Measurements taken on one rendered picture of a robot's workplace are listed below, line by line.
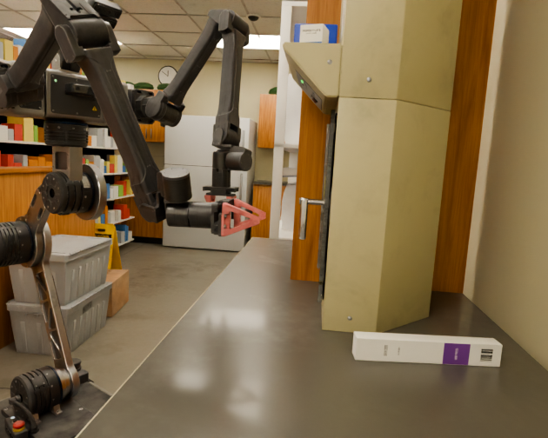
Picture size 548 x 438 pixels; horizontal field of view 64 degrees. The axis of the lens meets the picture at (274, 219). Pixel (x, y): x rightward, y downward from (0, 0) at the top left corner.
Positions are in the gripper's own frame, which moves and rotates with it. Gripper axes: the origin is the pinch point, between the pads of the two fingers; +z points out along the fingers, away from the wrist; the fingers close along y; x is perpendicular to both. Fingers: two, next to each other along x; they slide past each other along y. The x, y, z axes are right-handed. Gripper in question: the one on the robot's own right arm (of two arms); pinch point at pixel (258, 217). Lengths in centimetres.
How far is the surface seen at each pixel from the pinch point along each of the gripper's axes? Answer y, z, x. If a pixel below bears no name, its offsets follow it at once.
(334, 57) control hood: -4.7, 14.2, -32.1
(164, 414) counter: -39.1, -6.3, 22.3
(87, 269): 174, -137, 61
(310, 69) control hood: -4.7, 9.6, -29.9
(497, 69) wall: 35, 59, -39
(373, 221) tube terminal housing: -4.2, 23.6, -1.0
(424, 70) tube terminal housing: 1.4, 32.4, -31.2
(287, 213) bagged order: 137, -4, 13
